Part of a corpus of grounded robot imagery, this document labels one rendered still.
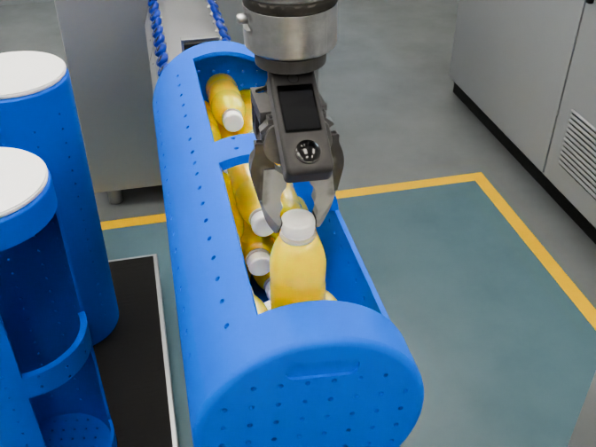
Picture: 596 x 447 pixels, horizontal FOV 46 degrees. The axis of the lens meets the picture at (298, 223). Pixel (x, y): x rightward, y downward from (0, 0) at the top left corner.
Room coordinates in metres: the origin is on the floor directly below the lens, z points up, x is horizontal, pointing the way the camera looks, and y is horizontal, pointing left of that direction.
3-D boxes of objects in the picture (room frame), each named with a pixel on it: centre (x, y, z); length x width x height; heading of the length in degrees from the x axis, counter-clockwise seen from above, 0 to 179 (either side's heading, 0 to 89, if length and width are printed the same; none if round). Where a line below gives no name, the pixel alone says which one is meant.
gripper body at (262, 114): (0.66, 0.01, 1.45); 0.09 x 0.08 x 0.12; 13
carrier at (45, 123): (1.66, 0.74, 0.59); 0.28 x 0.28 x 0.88
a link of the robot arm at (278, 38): (0.65, 0.01, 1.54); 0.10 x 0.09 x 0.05; 103
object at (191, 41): (1.77, 0.26, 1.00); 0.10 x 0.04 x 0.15; 103
